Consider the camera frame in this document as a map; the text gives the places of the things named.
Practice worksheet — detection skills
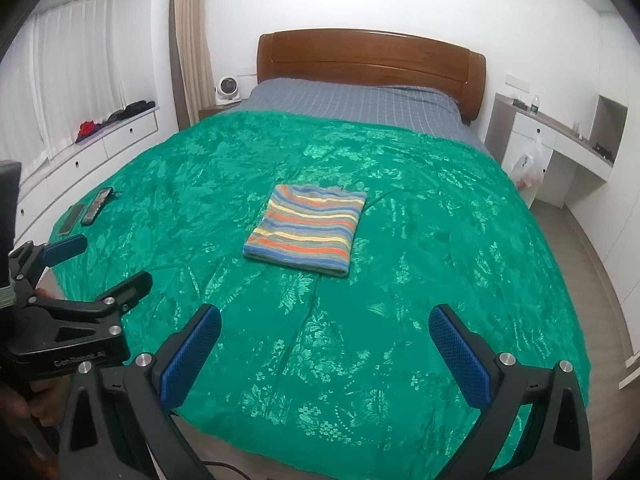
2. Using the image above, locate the white plastic bag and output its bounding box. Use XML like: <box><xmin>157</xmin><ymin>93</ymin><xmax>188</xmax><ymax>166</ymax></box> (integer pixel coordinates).
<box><xmin>510</xmin><ymin>132</ymin><xmax>546</xmax><ymax>192</ymax></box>

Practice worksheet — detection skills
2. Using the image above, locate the grey checked pillow area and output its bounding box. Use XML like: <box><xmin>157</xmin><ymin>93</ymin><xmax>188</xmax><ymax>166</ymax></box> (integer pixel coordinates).
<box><xmin>235</xmin><ymin>78</ymin><xmax>489</xmax><ymax>154</ymax></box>

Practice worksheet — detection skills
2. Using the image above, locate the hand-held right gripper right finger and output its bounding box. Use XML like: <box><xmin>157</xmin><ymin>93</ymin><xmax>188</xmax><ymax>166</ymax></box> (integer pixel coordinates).
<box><xmin>428</xmin><ymin>304</ymin><xmax>593</xmax><ymax>480</ymax></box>

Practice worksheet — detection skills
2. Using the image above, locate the person's left hand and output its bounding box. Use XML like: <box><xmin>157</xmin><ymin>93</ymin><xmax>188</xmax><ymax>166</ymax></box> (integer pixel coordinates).
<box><xmin>0</xmin><ymin>377</ymin><xmax>65</xmax><ymax>443</ymax></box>

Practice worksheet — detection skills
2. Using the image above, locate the striped knit sweater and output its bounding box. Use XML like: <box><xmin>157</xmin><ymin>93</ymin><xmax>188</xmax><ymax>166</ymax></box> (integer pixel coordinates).
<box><xmin>243</xmin><ymin>184</ymin><xmax>368</xmax><ymax>278</ymax></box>

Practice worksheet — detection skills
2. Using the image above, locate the white built-in desk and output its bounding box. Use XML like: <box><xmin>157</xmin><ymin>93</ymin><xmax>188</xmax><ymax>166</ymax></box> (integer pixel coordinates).
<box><xmin>482</xmin><ymin>92</ymin><xmax>629</xmax><ymax>209</ymax></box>

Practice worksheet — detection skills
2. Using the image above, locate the white sheer curtain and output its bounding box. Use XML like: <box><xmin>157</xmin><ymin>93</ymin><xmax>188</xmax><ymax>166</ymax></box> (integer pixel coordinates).
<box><xmin>0</xmin><ymin>0</ymin><xmax>127</xmax><ymax>163</ymax></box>

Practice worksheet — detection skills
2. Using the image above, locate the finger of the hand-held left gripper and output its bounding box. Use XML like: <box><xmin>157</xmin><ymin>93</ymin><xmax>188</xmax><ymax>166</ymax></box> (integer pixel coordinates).
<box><xmin>26</xmin><ymin>270</ymin><xmax>154</xmax><ymax>333</ymax></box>
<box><xmin>9</xmin><ymin>234</ymin><xmax>89</xmax><ymax>281</ymax></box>

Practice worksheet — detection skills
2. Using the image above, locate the dark clothes pile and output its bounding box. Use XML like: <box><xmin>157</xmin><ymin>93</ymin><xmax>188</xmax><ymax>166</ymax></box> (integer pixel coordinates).
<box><xmin>102</xmin><ymin>101</ymin><xmax>156</xmax><ymax>126</ymax></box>

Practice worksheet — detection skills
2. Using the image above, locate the beige curtain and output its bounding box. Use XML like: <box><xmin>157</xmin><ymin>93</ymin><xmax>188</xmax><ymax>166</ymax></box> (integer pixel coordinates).
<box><xmin>170</xmin><ymin>0</ymin><xmax>214</xmax><ymax>134</ymax></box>

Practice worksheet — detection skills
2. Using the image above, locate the black remote control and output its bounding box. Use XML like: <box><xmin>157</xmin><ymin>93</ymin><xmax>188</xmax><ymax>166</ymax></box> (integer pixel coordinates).
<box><xmin>80</xmin><ymin>187</ymin><xmax>115</xmax><ymax>226</ymax></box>

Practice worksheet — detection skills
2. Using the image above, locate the wooden headboard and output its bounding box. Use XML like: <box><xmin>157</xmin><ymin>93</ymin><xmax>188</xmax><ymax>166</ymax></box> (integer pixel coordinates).
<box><xmin>256</xmin><ymin>30</ymin><xmax>487</xmax><ymax>124</ymax></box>

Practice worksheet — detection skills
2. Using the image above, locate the wooden nightstand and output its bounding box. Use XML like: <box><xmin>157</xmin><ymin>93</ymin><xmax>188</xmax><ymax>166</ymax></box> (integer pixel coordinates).
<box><xmin>198</xmin><ymin>101</ymin><xmax>244</xmax><ymax>121</ymax></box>

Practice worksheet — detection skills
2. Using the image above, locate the small white fan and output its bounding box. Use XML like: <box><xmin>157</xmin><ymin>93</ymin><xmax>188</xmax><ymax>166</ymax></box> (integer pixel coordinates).
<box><xmin>214</xmin><ymin>75</ymin><xmax>241</xmax><ymax>106</ymax></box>

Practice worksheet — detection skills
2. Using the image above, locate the grey smartphone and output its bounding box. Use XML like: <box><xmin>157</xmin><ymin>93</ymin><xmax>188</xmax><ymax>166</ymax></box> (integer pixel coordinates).
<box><xmin>57</xmin><ymin>203</ymin><xmax>87</xmax><ymax>236</ymax></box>

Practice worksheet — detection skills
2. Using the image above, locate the red cloth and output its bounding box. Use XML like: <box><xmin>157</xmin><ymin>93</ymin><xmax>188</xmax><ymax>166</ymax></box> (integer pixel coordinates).
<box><xmin>76</xmin><ymin>120</ymin><xmax>104</xmax><ymax>142</ymax></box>

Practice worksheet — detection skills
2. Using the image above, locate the white window bench cabinet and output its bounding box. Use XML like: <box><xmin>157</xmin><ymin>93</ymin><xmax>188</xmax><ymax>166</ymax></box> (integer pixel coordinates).
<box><xmin>15</xmin><ymin>105</ymin><xmax>161</xmax><ymax>246</ymax></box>

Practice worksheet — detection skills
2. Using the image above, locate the black cable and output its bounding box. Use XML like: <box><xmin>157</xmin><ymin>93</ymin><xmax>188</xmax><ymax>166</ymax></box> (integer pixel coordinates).
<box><xmin>200</xmin><ymin>460</ymin><xmax>253</xmax><ymax>480</ymax></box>

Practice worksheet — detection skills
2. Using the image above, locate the white wardrobe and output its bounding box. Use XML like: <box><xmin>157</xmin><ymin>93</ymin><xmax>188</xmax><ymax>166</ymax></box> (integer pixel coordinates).
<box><xmin>560</xmin><ymin>0</ymin><xmax>640</xmax><ymax>391</ymax></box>

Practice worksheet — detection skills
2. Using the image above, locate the green floral bedspread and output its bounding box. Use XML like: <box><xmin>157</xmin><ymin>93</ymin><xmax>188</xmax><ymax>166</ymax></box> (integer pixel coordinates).
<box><xmin>50</xmin><ymin>109</ymin><xmax>594</xmax><ymax>480</ymax></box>

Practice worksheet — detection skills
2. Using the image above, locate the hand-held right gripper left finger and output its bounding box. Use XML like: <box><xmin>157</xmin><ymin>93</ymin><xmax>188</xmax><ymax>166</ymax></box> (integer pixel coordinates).
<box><xmin>57</xmin><ymin>304</ymin><xmax>223</xmax><ymax>480</ymax></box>

